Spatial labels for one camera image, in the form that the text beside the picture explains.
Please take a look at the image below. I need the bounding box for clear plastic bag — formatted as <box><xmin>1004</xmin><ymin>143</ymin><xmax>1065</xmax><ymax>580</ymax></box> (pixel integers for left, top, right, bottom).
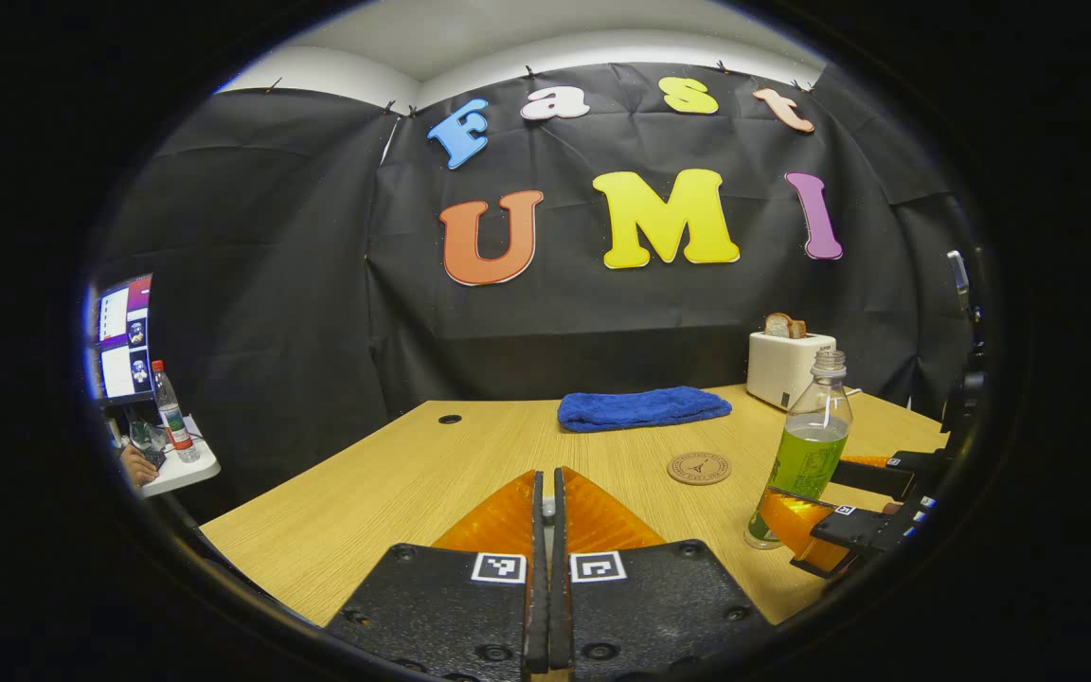
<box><xmin>127</xmin><ymin>415</ymin><xmax>168</xmax><ymax>454</ymax></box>

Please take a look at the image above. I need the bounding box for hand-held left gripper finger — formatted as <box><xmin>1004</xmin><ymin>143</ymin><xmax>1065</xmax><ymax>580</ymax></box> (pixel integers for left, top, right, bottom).
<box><xmin>323</xmin><ymin>469</ymin><xmax>548</xmax><ymax>682</ymax></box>
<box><xmin>550</xmin><ymin>465</ymin><xmax>775</xmax><ymax>682</ymax></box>

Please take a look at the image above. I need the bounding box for blue towel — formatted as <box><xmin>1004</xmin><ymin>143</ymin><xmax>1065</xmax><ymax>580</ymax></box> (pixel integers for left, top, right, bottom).
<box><xmin>557</xmin><ymin>386</ymin><xmax>733</xmax><ymax>434</ymax></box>

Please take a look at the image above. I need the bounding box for white side table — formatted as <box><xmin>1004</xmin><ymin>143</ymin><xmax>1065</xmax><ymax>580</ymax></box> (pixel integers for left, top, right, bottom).
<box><xmin>124</xmin><ymin>415</ymin><xmax>222</xmax><ymax>499</ymax></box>

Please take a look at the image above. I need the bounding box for computer monitor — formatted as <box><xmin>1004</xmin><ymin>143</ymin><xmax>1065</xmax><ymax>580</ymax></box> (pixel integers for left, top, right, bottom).
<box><xmin>89</xmin><ymin>273</ymin><xmax>154</xmax><ymax>406</ymax></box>

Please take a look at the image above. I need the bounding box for black backdrop cloth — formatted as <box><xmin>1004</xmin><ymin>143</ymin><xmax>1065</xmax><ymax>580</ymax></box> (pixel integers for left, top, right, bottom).
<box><xmin>96</xmin><ymin>62</ymin><xmax>977</xmax><ymax>522</ymax></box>

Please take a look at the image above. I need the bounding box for red cap plastic bottle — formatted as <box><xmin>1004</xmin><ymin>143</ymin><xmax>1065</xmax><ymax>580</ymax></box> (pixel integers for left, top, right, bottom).
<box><xmin>150</xmin><ymin>360</ymin><xmax>202</xmax><ymax>464</ymax></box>

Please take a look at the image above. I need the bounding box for white toaster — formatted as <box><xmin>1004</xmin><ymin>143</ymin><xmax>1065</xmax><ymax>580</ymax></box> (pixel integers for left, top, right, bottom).
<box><xmin>746</xmin><ymin>332</ymin><xmax>837</xmax><ymax>412</ymax></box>

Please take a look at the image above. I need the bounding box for green label water bottle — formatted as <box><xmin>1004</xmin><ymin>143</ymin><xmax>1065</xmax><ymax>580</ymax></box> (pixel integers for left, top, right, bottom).
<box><xmin>744</xmin><ymin>349</ymin><xmax>855</xmax><ymax>551</ymax></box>

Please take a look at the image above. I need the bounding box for round brown coaster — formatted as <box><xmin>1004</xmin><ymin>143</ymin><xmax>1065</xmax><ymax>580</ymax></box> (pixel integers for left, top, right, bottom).
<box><xmin>667</xmin><ymin>452</ymin><xmax>732</xmax><ymax>487</ymax></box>

